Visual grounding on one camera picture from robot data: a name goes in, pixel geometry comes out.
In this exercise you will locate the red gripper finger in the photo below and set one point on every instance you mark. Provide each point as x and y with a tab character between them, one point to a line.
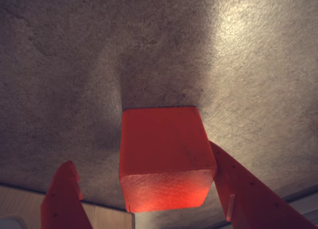
62	206
248	196

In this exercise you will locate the red cube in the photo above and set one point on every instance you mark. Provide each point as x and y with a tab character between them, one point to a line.
164	152

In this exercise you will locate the wooden shape sorter box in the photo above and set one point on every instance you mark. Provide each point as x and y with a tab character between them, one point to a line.
104	219

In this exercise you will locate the aluminium profile rail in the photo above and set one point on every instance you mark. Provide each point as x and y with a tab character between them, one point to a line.
305	204

